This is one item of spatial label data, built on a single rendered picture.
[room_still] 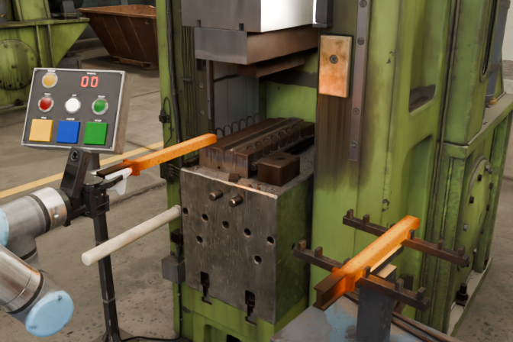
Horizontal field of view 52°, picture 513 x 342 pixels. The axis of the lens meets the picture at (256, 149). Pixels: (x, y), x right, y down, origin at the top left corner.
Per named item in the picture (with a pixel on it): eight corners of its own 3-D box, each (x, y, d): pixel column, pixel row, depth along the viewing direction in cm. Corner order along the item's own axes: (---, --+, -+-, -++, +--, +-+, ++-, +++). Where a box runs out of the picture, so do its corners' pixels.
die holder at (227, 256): (274, 325, 166) (275, 196, 151) (185, 285, 187) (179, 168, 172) (351, 250, 209) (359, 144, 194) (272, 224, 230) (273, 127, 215)
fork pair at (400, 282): (421, 301, 101) (421, 292, 101) (394, 290, 105) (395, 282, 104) (464, 254, 118) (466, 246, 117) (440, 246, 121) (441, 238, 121)
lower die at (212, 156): (247, 178, 164) (247, 153, 161) (198, 165, 175) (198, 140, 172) (314, 143, 196) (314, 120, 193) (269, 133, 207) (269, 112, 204)
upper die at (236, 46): (246, 65, 152) (246, 31, 149) (195, 58, 163) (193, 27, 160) (317, 46, 184) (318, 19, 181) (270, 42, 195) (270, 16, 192)
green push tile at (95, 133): (103, 145, 175) (106, 122, 176) (82, 143, 176) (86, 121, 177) (106, 146, 177) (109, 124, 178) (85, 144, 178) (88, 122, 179)
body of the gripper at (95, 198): (91, 201, 129) (49, 221, 120) (88, 169, 126) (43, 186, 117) (113, 209, 125) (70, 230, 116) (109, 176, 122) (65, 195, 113)
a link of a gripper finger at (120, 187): (132, 186, 133) (101, 199, 127) (130, 165, 131) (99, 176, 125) (140, 189, 132) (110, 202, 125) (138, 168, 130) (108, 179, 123)
